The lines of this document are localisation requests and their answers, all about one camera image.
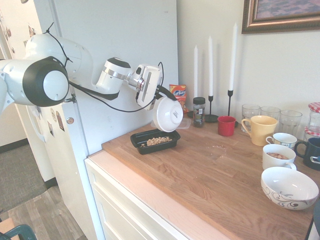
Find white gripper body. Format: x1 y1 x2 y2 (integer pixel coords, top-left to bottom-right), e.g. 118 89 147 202
136 65 162 111

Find plain white bowl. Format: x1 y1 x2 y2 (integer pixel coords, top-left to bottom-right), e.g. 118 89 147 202
150 96 184 133

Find brown cereal rings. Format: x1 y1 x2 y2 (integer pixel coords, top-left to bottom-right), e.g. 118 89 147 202
146 136 173 147

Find white mug holding cereal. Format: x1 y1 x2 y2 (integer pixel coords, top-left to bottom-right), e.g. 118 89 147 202
262 144 297 172

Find orange Kurkure snack bag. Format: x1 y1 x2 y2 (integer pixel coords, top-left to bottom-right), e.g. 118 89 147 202
169 84 188 113

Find spice jar with black lid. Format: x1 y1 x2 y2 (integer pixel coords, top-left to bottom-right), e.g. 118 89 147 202
192 96 206 129

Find short white taper candle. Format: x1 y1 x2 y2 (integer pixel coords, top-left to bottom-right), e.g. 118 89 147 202
193 44 199 98

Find black plastic food container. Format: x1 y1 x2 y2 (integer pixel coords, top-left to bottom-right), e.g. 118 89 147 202
130 129 181 156

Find black candle holder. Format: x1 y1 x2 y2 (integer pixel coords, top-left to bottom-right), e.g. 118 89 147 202
204 95 220 123
227 89 239 127

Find medium white taper candle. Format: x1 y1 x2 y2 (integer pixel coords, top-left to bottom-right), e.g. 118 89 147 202
208 35 214 97

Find red mug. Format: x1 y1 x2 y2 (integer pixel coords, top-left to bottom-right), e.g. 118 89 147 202
217 115 237 137

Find tall white taper candle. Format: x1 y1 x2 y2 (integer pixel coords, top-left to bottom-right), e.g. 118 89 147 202
229 22 238 91

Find clear drinking glass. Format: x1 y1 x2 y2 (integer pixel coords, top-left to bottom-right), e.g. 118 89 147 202
241 104 261 133
279 109 303 138
260 106 281 121

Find arched brown fridge magnet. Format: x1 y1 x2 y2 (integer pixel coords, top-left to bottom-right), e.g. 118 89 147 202
55 111 66 133

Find yellow mug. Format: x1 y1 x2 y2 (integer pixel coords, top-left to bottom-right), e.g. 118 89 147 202
241 115 279 147

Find white drawer cabinet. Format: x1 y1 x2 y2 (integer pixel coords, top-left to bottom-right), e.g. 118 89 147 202
84 157 191 240

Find white cup with blue pattern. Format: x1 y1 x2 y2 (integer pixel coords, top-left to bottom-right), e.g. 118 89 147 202
265 132 298 151

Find framed painting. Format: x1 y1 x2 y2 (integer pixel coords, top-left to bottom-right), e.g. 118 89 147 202
241 0 320 35

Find large jar red checkered lid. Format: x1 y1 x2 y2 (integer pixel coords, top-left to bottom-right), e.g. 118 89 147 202
307 102 320 133

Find small jar red checkered lid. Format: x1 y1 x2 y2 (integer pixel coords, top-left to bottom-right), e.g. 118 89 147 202
303 126 320 141

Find dark blue mug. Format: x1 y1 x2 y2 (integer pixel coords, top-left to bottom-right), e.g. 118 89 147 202
294 137 320 172

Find white bowl with swirl pattern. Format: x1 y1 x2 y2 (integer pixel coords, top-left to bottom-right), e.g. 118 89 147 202
261 166 320 211

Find grey floor rug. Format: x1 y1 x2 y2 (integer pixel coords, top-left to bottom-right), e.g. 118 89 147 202
0 143 48 213

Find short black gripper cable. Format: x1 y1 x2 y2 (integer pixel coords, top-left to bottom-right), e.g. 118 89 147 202
158 61 165 88

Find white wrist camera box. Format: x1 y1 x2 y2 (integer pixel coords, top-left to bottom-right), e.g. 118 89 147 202
131 64 148 79

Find long black camera cable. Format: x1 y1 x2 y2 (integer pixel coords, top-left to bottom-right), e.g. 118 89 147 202
42 22 145 113

